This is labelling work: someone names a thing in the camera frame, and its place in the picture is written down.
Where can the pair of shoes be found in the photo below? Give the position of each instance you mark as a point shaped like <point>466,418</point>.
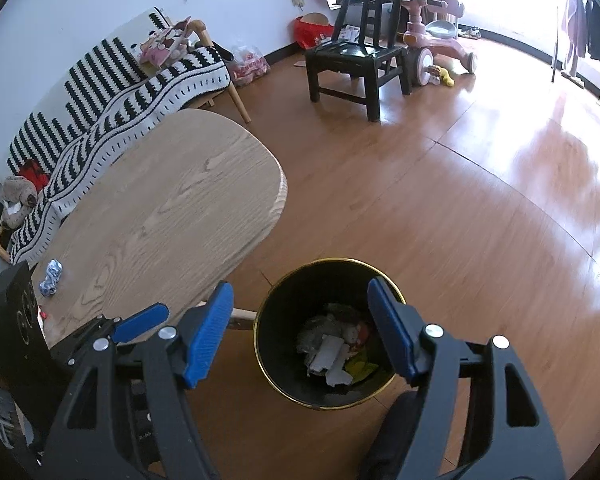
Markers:
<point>469,33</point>

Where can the pink printed pillow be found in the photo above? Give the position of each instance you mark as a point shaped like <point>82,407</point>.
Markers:
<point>162,42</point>

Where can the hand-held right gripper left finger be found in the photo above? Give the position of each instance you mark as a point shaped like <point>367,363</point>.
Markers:
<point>205,340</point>

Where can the plastic bag with red print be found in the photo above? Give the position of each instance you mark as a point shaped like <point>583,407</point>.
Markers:
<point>250,65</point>

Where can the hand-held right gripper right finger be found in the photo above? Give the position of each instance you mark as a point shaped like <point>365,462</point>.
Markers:
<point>392,330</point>

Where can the wooden sofa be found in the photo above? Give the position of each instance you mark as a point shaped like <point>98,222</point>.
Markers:
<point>240,105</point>

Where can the red cushion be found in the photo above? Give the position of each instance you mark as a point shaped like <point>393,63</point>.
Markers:
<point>35,175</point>

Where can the crumpled blue white wrapper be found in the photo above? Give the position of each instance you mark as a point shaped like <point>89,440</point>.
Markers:
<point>51,277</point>

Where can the yellow duck toy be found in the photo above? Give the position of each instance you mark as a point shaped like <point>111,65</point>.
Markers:
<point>445,77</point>

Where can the person's leg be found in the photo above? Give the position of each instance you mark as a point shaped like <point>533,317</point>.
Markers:
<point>395,435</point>

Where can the brown stuffed toy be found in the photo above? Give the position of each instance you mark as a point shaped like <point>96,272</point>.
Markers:
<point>17,197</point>

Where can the black bin with gold rim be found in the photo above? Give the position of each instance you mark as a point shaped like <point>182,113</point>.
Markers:
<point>280,320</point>

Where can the pink children's tricycle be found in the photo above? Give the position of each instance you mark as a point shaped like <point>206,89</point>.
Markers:
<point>430,35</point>

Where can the black wooden chair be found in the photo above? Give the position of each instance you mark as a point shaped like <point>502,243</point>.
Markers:
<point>350,52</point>

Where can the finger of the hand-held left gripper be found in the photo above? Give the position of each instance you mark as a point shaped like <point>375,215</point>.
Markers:
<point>140,321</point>

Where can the scattered white papers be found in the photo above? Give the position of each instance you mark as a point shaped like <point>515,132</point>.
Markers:
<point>349,34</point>

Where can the hanging pink garment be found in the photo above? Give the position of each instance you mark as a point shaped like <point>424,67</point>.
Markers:
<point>575,25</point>

